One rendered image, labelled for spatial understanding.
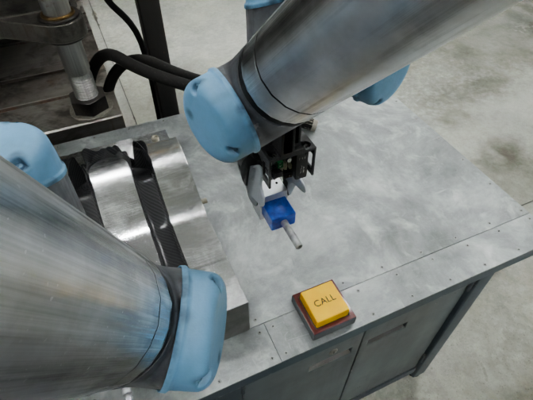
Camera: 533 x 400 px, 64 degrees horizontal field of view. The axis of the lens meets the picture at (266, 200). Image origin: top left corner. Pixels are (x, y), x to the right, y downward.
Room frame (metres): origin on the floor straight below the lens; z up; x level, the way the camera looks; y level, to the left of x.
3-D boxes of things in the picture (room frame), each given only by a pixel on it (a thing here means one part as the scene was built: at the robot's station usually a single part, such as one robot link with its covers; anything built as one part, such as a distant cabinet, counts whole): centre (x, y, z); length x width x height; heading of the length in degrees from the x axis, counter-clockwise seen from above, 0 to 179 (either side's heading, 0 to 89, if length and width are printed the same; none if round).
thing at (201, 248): (0.49, 0.25, 0.87); 0.50 x 0.26 x 0.14; 24
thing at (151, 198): (0.48, 0.25, 0.92); 0.35 x 0.16 x 0.09; 24
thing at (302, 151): (0.47, -0.02, 1.09); 0.09 x 0.08 x 0.12; 24
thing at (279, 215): (0.45, -0.02, 0.93); 0.13 x 0.05 x 0.05; 24
